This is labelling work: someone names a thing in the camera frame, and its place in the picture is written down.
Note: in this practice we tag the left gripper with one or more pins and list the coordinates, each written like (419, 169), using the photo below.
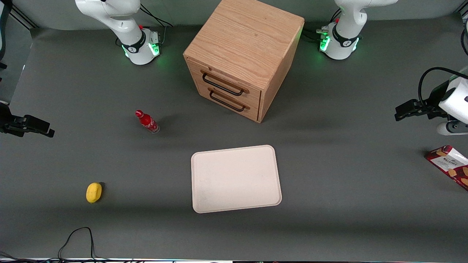
(432, 104)

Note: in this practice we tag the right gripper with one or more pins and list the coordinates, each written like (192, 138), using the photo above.
(8, 120)

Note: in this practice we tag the red cookie box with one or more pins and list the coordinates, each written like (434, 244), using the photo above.
(451, 164)

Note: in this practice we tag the cream rectangular tray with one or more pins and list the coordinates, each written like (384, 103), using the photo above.
(236, 179)

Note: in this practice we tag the yellow lemon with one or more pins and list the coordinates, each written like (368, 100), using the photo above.
(93, 192)

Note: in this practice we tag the red cola bottle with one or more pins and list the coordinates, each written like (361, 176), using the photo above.
(148, 122)

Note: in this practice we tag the oak drawer front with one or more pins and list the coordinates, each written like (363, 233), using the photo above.
(252, 111)
(252, 94)

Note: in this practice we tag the oak wooden drawer cabinet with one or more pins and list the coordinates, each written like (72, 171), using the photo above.
(245, 36)

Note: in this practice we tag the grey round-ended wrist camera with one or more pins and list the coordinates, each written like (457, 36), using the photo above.
(453, 128)

